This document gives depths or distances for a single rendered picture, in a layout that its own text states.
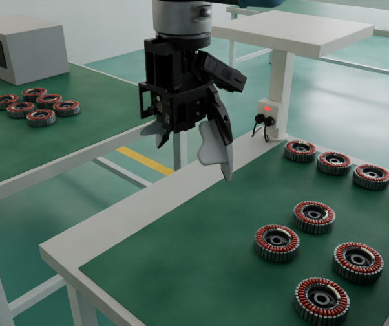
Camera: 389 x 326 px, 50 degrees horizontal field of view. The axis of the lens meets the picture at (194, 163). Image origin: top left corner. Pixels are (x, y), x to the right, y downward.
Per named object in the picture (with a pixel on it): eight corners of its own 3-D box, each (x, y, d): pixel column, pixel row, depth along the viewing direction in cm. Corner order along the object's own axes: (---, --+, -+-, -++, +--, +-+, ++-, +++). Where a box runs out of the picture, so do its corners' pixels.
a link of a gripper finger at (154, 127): (125, 143, 67) (145, 107, 60) (154, 131, 70) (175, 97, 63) (136, 158, 66) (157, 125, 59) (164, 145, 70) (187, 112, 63)
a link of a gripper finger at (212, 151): (205, 195, 57) (176, 132, 57) (233, 178, 61) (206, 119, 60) (220, 190, 55) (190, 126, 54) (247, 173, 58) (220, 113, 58)
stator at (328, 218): (287, 227, 115) (288, 216, 113) (298, 206, 124) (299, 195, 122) (328, 239, 111) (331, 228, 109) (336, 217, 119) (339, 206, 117)
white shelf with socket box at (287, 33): (298, 194, 130) (320, 45, 107) (207, 155, 151) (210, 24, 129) (348, 154, 152) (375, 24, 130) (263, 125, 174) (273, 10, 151)
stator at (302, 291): (313, 336, 85) (316, 323, 83) (283, 295, 94) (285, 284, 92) (358, 319, 88) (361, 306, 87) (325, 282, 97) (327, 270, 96)
